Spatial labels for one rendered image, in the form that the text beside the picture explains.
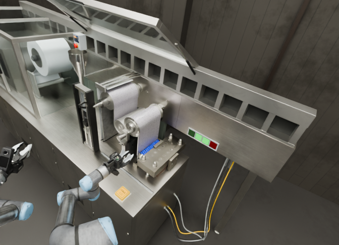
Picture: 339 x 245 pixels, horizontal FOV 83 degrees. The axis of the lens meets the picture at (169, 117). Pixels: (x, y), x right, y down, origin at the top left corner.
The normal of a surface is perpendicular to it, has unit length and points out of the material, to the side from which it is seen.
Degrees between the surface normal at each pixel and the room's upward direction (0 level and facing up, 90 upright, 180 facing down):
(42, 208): 0
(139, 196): 0
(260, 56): 90
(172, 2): 90
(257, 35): 90
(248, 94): 90
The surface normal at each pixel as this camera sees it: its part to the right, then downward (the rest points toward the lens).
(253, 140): -0.59, 0.40
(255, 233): 0.14, -0.80
